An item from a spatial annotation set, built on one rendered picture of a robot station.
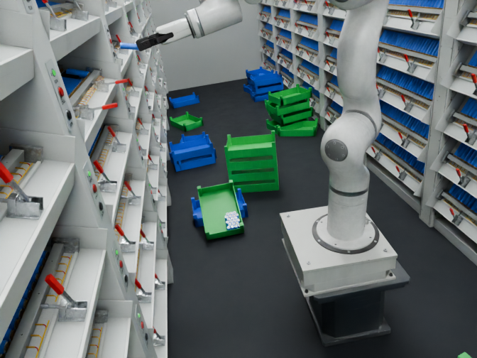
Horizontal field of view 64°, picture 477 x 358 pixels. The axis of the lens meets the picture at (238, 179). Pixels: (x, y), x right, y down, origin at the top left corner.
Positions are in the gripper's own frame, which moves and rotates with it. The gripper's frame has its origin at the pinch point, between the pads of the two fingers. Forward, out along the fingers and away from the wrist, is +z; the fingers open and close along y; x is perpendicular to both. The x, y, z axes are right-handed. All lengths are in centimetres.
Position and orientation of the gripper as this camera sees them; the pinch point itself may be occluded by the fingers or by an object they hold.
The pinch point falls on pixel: (143, 43)
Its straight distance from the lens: 128.8
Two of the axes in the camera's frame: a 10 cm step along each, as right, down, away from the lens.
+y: 1.5, 4.4, -8.8
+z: -9.4, 3.5, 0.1
